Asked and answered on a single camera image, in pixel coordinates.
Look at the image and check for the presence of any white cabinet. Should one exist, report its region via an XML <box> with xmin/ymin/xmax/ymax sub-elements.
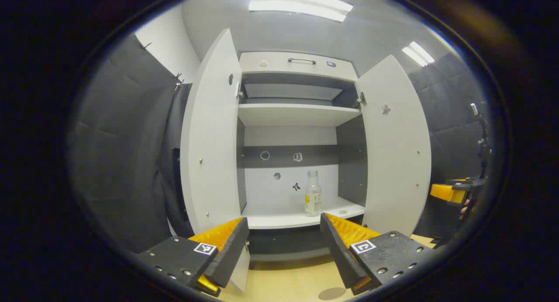
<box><xmin>237</xmin><ymin>51</ymin><xmax>368</xmax><ymax>262</ymax></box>

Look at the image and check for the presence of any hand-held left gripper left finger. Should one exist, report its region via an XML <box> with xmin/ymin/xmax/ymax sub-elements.
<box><xmin>139</xmin><ymin>217</ymin><xmax>250</xmax><ymax>297</ymax></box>

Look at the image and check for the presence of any white cabinet shelf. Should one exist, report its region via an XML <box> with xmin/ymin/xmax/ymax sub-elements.
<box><xmin>238</xmin><ymin>103</ymin><xmax>362</xmax><ymax>127</ymax></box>

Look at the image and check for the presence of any black backdrop cloth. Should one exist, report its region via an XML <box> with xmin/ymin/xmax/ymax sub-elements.
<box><xmin>408</xmin><ymin>52</ymin><xmax>494</xmax><ymax>250</ymax></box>
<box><xmin>69</xmin><ymin>31</ymin><xmax>195</xmax><ymax>254</ymax></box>

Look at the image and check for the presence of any clear glass bottle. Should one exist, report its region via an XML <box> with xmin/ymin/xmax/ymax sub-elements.
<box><xmin>305</xmin><ymin>170</ymin><xmax>322</xmax><ymax>217</ymax></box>

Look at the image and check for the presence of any round grey-brown coaster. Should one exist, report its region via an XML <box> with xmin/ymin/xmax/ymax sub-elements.
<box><xmin>318</xmin><ymin>287</ymin><xmax>347</xmax><ymax>301</ymax></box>

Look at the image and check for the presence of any white cabinet door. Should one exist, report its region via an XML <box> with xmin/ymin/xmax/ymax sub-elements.
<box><xmin>356</xmin><ymin>54</ymin><xmax>432</xmax><ymax>237</ymax></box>
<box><xmin>180</xmin><ymin>28</ymin><xmax>251</xmax><ymax>293</ymax></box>

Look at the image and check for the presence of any white cabinet drawer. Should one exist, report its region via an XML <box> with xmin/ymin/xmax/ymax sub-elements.
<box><xmin>239</xmin><ymin>51</ymin><xmax>359</xmax><ymax>82</ymax></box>

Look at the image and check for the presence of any ceiling light panel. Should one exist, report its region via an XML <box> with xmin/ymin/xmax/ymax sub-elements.
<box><xmin>402</xmin><ymin>41</ymin><xmax>435</xmax><ymax>67</ymax></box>
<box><xmin>249</xmin><ymin>0</ymin><xmax>353</xmax><ymax>23</ymax></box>

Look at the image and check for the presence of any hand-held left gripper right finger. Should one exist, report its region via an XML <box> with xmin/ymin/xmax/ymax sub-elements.
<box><xmin>320</xmin><ymin>213</ymin><xmax>435</xmax><ymax>296</ymax></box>

